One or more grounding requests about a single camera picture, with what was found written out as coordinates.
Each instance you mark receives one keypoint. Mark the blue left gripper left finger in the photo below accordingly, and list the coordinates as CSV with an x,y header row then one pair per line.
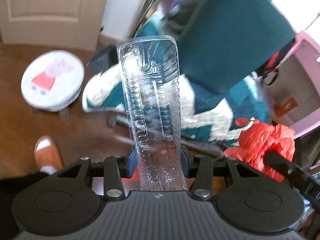
x,y
133,167

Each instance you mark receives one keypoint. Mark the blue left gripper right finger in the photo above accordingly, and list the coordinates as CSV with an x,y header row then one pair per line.
x,y
184,164

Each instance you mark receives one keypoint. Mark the red plastic bag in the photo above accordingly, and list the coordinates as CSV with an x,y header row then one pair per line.
x,y
257,139

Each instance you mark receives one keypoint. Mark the clear plastic blister tray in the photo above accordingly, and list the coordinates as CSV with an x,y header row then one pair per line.
x,y
150,78

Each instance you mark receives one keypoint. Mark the dark teal trash bin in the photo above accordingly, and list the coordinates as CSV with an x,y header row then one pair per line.
x,y
225,40

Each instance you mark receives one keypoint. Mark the teal white rug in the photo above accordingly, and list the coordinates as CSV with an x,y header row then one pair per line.
x,y
204,115

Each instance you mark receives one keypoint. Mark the pink desk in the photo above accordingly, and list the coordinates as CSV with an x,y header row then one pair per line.
x,y
292,90

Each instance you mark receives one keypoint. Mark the white round stool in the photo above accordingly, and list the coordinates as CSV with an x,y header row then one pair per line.
x,y
53,81

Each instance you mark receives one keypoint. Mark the red black backpack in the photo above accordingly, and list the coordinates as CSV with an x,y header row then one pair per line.
x,y
270,66

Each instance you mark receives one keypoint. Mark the wooden door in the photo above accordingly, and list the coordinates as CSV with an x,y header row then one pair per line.
x,y
58,23

